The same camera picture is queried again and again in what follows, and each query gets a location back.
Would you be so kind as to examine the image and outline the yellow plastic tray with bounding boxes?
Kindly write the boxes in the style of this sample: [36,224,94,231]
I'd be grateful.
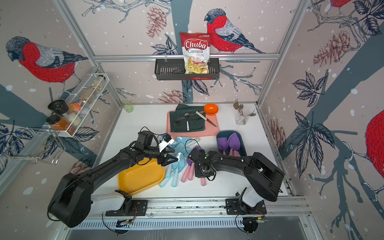
[118,159,165,196]

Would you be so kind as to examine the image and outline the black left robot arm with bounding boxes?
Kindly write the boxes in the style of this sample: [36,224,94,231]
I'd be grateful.
[47,131,178,228]

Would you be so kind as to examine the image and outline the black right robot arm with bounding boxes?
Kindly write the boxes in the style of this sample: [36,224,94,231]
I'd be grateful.
[188,149,285,202]

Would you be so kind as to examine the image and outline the teal storage box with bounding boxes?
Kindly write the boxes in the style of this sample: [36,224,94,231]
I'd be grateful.
[216,131,247,157]

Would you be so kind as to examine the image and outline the pink cutting board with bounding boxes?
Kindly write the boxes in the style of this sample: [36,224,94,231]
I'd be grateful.
[167,111,220,139]

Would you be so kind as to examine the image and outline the dark metal spoon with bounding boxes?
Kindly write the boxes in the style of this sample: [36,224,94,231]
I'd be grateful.
[174,113,201,124]

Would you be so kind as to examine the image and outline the dark green cloth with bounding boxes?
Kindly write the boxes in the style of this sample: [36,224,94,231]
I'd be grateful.
[169,104,206,133]

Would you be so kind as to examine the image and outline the orange bowl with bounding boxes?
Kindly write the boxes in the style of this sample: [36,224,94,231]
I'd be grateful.
[204,104,219,116]

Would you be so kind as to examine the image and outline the small green glass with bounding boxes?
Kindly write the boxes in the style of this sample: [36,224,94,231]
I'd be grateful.
[122,100,134,113]

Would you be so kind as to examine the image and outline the clear cup with utensils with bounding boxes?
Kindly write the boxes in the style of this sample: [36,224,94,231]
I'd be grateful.
[233,99,257,125]

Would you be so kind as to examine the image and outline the orange spice jar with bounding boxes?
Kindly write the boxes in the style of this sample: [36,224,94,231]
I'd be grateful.
[46,115,70,131]

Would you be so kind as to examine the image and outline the black lid spice jar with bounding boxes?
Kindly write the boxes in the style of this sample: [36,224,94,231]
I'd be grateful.
[48,99,70,115]

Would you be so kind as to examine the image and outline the Chuba cassava chips bag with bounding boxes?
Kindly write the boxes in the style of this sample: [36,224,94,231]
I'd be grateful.
[180,32,211,74]

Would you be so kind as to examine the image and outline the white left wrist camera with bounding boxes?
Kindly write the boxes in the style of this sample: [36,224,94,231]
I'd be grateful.
[158,134,175,152]

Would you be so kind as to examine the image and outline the light blue shovel white handle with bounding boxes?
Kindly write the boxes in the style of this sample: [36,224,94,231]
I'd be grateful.
[171,137,201,148]

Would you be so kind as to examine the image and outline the white handled knife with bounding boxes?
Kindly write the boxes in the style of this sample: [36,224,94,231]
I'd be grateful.
[196,111,218,128]

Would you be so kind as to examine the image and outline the white handled small spoon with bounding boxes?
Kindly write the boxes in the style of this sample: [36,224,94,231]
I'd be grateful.
[185,113,190,132]

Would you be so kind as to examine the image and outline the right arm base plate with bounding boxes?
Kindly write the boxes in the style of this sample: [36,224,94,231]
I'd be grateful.
[225,198,267,215]

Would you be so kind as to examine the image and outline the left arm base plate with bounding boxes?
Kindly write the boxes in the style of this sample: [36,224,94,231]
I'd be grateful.
[106,200,149,217]

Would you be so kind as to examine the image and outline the black wire basket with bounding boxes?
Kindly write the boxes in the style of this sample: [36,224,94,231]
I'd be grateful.
[155,58,220,81]

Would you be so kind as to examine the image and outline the white wire spice rack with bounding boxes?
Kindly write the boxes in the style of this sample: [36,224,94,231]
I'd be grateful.
[58,73,110,138]

